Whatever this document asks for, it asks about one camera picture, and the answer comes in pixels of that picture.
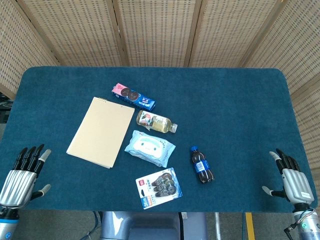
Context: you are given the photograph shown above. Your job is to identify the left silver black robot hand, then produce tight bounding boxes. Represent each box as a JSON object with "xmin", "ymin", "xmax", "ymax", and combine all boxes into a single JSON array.
[{"xmin": 0, "ymin": 144, "xmax": 52, "ymax": 210}]

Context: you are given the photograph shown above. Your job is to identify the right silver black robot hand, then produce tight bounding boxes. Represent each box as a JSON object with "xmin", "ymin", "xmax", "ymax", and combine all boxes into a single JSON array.
[{"xmin": 261, "ymin": 148, "xmax": 316, "ymax": 208}]

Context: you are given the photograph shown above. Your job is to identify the kraft cover lined notebook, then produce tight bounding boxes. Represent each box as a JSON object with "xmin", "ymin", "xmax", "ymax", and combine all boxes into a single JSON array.
[{"xmin": 66, "ymin": 96, "xmax": 136, "ymax": 170}]

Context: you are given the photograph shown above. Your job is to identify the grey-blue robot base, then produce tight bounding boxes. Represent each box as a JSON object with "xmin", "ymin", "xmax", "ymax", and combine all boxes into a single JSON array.
[{"xmin": 99, "ymin": 211, "xmax": 208, "ymax": 240}]

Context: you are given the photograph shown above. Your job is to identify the dark equipment behind screen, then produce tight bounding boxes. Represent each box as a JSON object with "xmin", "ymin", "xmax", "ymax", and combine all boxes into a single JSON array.
[{"xmin": 0, "ymin": 92, "xmax": 13, "ymax": 124}]

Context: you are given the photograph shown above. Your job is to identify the teal carpet table cover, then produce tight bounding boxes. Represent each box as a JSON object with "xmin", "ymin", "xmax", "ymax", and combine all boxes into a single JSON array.
[{"xmin": 0, "ymin": 66, "xmax": 318, "ymax": 214}]

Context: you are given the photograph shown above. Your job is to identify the small cola bottle blue cap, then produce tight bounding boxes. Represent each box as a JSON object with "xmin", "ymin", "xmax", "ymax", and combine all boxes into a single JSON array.
[{"xmin": 190, "ymin": 145, "xmax": 215, "ymax": 185}]

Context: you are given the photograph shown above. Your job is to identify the light blue wet wipes pack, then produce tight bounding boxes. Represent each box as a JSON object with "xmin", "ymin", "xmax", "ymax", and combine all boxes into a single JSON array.
[{"xmin": 124, "ymin": 129, "xmax": 177, "ymax": 168}]

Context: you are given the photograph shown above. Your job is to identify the correction tape blister pack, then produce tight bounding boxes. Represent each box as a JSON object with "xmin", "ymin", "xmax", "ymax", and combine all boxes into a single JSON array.
[{"xmin": 135, "ymin": 167, "xmax": 183, "ymax": 210}]

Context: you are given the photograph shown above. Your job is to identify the blue Oreo cookie box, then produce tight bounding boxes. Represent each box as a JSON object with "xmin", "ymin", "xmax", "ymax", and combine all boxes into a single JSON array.
[{"xmin": 111, "ymin": 82, "xmax": 158, "ymax": 112}]

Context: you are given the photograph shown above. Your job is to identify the yellow tea plastic bottle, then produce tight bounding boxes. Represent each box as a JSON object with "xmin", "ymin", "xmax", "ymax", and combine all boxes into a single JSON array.
[{"xmin": 136, "ymin": 109, "xmax": 179, "ymax": 135}]

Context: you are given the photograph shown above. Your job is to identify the woven bamboo folding screen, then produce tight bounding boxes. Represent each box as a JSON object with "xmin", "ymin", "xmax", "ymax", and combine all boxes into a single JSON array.
[{"xmin": 0, "ymin": 0, "xmax": 320, "ymax": 176}]

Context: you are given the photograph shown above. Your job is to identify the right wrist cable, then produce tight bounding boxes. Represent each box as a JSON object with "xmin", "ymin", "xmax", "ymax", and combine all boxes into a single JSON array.
[{"xmin": 284, "ymin": 208, "xmax": 316, "ymax": 240}]

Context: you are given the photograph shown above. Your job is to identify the floor cables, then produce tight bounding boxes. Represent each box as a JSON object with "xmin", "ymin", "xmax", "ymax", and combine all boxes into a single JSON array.
[{"xmin": 84, "ymin": 211, "xmax": 104, "ymax": 240}]

